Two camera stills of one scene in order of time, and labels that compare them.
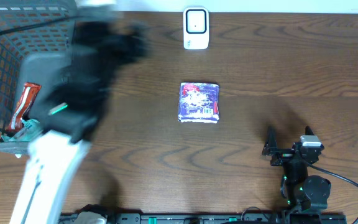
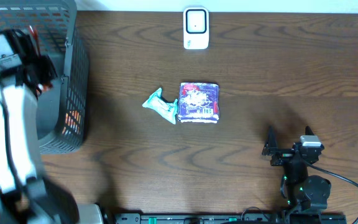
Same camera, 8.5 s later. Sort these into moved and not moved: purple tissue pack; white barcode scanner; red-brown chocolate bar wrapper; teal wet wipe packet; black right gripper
Moved: teal wet wipe packet; red-brown chocolate bar wrapper
Not moved: purple tissue pack; white barcode scanner; black right gripper
